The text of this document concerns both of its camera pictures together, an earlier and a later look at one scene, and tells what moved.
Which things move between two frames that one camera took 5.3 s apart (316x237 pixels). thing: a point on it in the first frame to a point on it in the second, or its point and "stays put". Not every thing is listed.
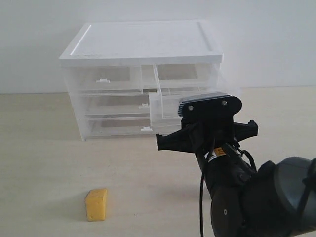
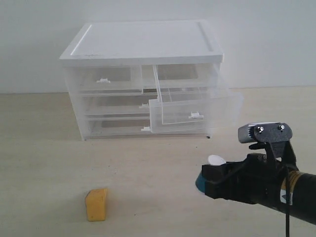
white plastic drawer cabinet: [127, 79] stays put
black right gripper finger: [178, 140] to [228, 170]
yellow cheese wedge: [95, 203] stays put
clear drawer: [80, 79] stays put
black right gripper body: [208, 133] to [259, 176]
